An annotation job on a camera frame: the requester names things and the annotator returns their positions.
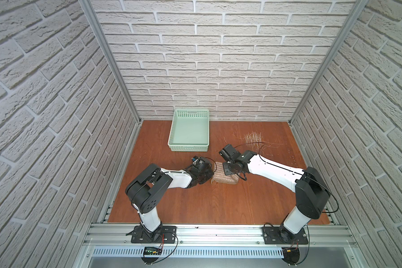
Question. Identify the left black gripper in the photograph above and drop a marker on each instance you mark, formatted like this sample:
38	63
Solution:
206	172

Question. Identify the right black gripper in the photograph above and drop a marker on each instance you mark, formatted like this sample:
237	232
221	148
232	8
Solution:
234	167

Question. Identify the striped brown square dishcloth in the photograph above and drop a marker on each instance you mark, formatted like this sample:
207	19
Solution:
220	177

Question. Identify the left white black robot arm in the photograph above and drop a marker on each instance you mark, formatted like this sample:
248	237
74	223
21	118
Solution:
148	188

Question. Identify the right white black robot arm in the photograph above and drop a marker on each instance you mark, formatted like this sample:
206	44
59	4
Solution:
311	192

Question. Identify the mint green plastic basket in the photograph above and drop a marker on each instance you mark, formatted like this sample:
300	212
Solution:
189	131

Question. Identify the left small controller board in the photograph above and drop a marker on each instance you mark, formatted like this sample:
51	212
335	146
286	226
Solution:
151	254

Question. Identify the small controller board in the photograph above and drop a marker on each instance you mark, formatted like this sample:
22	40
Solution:
151	254
291	256

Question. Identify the right small controller board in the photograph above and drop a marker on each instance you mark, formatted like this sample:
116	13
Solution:
291	256

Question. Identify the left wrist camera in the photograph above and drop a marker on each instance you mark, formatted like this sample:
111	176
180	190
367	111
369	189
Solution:
197	161

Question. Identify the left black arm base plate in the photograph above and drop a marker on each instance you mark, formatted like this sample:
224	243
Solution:
163	234

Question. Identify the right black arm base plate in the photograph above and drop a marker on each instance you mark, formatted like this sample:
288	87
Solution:
274	235

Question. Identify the aluminium front rail frame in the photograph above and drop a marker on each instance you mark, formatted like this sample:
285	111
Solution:
220	241

